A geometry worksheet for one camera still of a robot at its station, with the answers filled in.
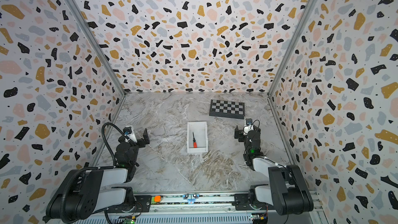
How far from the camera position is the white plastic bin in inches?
35.4

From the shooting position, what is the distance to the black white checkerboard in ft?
3.56

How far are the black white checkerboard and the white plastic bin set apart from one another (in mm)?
140
